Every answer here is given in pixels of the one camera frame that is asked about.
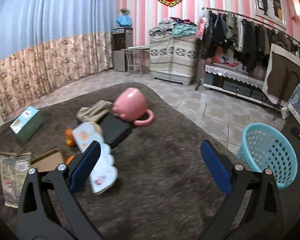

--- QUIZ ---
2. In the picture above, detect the clear plastic snack bag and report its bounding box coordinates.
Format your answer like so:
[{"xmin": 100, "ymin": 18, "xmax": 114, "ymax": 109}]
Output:
[{"xmin": 0, "ymin": 152, "xmax": 32, "ymax": 209}]

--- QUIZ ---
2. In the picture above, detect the orange bottle cap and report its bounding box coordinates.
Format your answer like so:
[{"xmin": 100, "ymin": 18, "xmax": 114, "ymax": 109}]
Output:
[{"xmin": 65, "ymin": 155, "xmax": 75, "ymax": 165}]

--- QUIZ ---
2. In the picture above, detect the white illustrated booklet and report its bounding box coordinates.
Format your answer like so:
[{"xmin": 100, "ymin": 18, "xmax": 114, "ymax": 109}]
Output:
[{"xmin": 68, "ymin": 122, "xmax": 118, "ymax": 194}]

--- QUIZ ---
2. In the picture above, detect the orange peel half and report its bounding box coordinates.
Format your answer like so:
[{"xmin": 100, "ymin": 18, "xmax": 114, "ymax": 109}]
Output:
[{"xmin": 64, "ymin": 128, "xmax": 76, "ymax": 147}]

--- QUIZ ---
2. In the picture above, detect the beige cloth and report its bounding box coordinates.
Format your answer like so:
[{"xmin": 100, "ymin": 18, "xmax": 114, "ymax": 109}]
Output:
[{"xmin": 76, "ymin": 100, "xmax": 113, "ymax": 123}]

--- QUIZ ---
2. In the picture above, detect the light blue plastic basket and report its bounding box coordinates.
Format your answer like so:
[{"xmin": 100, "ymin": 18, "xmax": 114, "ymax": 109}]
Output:
[{"xmin": 237, "ymin": 122, "xmax": 298, "ymax": 189}]

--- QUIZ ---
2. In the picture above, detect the brown phone case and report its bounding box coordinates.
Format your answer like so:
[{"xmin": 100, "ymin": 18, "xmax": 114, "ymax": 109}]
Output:
[{"xmin": 31, "ymin": 148, "xmax": 64, "ymax": 172}]

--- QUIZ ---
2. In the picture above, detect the teal tissue box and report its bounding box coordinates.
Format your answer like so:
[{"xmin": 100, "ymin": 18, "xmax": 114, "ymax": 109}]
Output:
[{"xmin": 10, "ymin": 106, "xmax": 43, "ymax": 144}]

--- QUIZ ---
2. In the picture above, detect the shaggy brown carpet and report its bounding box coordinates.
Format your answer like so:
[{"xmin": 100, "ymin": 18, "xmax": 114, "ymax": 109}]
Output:
[{"xmin": 0, "ymin": 82, "xmax": 224, "ymax": 239}]

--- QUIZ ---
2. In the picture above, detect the black notebook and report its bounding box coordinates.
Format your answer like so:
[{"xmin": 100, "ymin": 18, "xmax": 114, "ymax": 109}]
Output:
[{"xmin": 98, "ymin": 113, "xmax": 132, "ymax": 148}]

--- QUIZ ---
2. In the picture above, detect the low tv bench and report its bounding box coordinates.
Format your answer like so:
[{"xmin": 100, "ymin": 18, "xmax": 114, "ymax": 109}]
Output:
[{"xmin": 200, "ymin": 63, "xmax": 275, "ymax": 108}]

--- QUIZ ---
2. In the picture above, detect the clothes rack with garments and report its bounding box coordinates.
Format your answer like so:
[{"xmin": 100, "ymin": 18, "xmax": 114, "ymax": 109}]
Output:
[{"xmin": 197, "ymin": 8, "xmax": 300, "ymax": 83}]

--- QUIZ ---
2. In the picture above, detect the pink pig mug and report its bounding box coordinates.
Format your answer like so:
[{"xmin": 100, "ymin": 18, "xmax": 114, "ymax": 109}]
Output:
[{"xmin": 111, "ymin": 87, "xmax": 154, "ymax": 126}]

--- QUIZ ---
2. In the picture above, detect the cloth covered chest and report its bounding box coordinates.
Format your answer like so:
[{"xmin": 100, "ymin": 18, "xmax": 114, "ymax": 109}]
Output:
[{"xmin": 149, "ymin": 34, "xmax": 199, "ymax": 86}]

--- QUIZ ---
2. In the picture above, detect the pile of folded clothes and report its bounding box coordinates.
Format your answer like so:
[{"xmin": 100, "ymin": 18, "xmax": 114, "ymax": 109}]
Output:
[{"xmin": 148, "ymin": 17, "xmax": 197, "ymax": 37}]

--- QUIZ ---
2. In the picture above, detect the blue floral curtain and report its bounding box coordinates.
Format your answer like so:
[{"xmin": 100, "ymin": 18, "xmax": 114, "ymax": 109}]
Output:
[{"xmin": 0, "ymin": 0, "xmax": 116, "ymax": 118}]

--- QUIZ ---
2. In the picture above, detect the small folding table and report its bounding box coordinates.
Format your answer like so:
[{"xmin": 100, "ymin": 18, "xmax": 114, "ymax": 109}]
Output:
[{"xmin": 121, "ymin": 46, "xmax": 150, "ymax": 76}]

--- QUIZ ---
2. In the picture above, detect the water dispenser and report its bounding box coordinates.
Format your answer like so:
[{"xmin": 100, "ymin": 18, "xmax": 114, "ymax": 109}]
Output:
[{"xmin": 111, "ymin": 27, "xmax": 133, "ymax": 72}]

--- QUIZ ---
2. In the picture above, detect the blue covered water bottle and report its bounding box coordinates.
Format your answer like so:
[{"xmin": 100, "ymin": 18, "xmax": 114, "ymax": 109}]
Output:
[{"xmin": 116, "ymin": 8, "xmax": 133, "ymax": 28}]

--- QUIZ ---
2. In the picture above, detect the framed wall picture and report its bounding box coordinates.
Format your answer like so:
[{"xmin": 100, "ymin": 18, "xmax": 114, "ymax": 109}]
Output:
[{"xmin": 255, "ymin": 0, "xmax": 287, "ymax": 29}]

